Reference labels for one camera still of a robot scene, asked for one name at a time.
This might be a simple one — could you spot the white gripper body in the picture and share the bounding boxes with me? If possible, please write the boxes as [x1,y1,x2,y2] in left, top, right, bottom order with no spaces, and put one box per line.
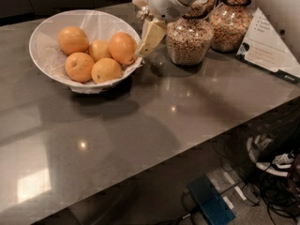
[147,0,201,23]

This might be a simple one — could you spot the orange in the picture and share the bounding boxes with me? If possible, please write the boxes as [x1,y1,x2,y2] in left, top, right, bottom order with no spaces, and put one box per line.
[109,32,137,66]
[65,52,95,83]
[91,58,123,83]
[58,26,89,55]

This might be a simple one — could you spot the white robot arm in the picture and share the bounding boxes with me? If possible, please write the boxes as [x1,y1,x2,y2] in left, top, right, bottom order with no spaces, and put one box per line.
[132,0,196,57]

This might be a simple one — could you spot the white bowl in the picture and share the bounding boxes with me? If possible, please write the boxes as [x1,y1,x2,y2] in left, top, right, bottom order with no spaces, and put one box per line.
[29,9,142,94]

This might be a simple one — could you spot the glass cereal jar left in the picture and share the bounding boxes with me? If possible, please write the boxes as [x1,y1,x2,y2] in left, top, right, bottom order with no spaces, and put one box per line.
[135,6,154,30]

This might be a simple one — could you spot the glass cereal jar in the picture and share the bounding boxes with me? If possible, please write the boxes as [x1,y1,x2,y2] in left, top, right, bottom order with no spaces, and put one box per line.
[208,0,252,53]
[135,6,154,30]
[166,0,216,67]

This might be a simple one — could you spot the glass cereal jar front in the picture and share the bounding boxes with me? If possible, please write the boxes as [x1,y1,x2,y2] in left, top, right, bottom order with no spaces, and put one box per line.
[166,0,216,67]

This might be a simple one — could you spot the orange centre small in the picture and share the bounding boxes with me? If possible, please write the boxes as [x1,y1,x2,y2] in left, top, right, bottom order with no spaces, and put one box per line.
[88,39,112,62]

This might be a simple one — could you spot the glass cereal jar right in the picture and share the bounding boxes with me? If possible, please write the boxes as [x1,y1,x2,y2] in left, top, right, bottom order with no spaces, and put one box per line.
[208,0,252,53]

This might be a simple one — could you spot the allergens information sign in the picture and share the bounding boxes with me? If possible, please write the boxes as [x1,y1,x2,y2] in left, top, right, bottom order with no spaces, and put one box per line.
[235,8,300,84]

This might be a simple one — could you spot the black white sneaker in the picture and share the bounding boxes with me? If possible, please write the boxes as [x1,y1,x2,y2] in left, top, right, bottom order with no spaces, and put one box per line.
[246,134,295,177]

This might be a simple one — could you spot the blue box on floor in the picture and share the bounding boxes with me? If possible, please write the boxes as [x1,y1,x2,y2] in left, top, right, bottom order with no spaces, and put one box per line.
[187,175,235,225]

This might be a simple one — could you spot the black floor cables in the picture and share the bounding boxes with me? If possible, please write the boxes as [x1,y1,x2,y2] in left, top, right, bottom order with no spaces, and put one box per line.
[174,134,300,225]

